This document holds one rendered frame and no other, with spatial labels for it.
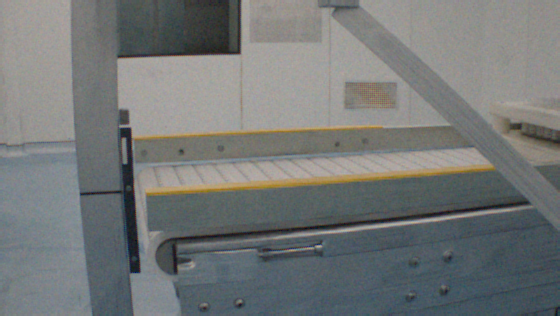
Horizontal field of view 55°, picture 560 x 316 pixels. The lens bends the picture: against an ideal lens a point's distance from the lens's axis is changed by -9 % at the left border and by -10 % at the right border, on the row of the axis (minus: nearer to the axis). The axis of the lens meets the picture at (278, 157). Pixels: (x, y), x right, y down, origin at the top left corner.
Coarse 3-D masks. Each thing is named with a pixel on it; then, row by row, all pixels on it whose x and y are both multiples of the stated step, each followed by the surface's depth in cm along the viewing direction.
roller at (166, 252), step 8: (168, 240) 50; (176, 240) 50; (160, 248) 49; (168, 248) 49; (160, 256) 49; (168, 256) 50; (160, 264) 49; (168, 264) 50; (176, 264) 50; (168, 272) 50; (176, 272) 50
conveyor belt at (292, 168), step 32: (256, 160) 77; (288, 160) 77; (320, 160) 77; (352, 160) 77; (384, 160) 77; (416, 160) 77; (448, 160) 77; (480, 160) 77; (256, 224) 52; (288, 224) 53; (320, 224) 53
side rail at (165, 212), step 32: (224, 192) 49; (256, 192) 49; (288, 192) 50; (320, 192) 51; (352, 192) 52; (384, 192) 53; (416, 192) 54; (448, 192) 55; (480, 192) 56; (512, 192) 57; (160, 224) 48; (192, 224) 48; (224, 224) 49
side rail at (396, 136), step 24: (144, 144) 73; (168, 144) 74; (192, 144) 75; (216, 144) 75; (240, 144) 76; (264, 144) 77; (288, 144) 78; (312, 144) 79; (360, 144) 81; (384, 144) 82; (408, 144) 83; (432, 144) 84; (456, 144) 85
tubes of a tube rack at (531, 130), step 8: (528, 104) 82; (536, 104) 80; (544, 104) 78; (552, 104) 77; (528, 128) 82; (536, 128) 81; (544, 128) 78; (536, 136) 80; (544, 136) 78; (552, 136) 77
